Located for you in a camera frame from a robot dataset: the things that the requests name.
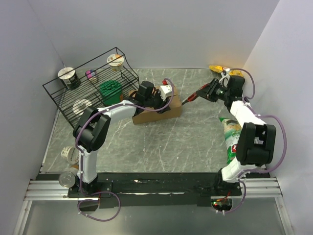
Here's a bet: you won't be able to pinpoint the yellow lays chips bag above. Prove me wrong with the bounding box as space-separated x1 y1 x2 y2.
209 65 243 77

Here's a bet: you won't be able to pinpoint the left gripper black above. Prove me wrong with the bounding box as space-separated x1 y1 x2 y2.
144 89 170 114

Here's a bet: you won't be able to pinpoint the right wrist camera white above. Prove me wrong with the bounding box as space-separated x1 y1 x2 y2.
219 68 230 86

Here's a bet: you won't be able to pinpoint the green lidded jar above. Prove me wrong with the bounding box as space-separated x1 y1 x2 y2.
98 80 123 106

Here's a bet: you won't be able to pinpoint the brown cardboard express box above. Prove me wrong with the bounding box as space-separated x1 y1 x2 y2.
132 87 182 125

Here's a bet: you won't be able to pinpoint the yogurt cup peach label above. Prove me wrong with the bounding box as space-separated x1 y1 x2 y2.
107 54 124 71

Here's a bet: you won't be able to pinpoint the orange labelled tin can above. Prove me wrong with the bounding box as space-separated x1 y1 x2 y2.
58 164 79 188

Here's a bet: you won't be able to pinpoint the black wire rack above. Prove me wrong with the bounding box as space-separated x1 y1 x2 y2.
43 47 139 128

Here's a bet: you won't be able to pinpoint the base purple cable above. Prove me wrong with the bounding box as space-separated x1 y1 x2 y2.
77 190 121 223
216 181 246 216

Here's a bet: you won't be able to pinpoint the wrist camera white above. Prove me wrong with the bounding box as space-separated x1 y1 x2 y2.
159 79 175 101
219 68 230 86

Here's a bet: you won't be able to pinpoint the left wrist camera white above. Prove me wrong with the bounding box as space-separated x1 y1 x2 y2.
159 79 175 101

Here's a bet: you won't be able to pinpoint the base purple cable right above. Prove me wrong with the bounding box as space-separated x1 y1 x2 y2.
216 181 246 216

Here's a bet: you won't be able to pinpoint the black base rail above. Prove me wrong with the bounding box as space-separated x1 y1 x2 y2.
36 171 269 209

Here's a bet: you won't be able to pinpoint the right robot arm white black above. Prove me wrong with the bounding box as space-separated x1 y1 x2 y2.
196 76 276 195

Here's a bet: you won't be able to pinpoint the red black utility knife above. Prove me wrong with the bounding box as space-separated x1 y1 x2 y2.
181 92 198 106

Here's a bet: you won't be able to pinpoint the green cassava chips bag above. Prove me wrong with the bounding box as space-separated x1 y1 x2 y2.
219 117 242 164

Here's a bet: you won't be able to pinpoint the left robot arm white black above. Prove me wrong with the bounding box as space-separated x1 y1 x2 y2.
73 78 174 197

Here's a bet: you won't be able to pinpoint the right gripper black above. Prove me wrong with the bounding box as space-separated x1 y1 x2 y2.
196 78 230 102

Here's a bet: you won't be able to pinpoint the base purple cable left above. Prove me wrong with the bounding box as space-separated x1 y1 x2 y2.
77 190 121 223

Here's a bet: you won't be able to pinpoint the white chobani yogurt cup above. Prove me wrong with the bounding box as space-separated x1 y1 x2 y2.
61 146 80 165

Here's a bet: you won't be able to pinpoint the small purple yogurt cup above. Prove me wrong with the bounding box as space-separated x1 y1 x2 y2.
85 70 97 83

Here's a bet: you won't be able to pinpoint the dark labelled yogurt cup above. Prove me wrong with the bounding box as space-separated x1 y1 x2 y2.
58 67 81 90

